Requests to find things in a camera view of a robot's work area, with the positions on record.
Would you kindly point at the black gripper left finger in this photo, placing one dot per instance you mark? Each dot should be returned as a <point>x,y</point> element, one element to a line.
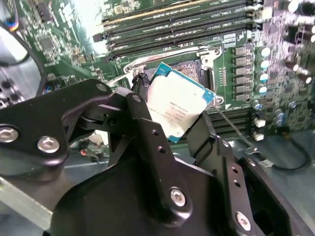
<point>32,123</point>

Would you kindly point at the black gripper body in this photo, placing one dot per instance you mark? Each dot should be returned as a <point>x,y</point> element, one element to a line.
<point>110,209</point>

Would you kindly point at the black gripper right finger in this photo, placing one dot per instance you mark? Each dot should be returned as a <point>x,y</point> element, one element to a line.
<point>200,140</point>

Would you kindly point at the thin metal locking lever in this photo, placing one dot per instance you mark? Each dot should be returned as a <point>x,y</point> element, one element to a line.
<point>233,126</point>

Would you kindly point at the silver CPU green edge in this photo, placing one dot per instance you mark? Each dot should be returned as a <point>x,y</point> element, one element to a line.
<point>177,98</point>

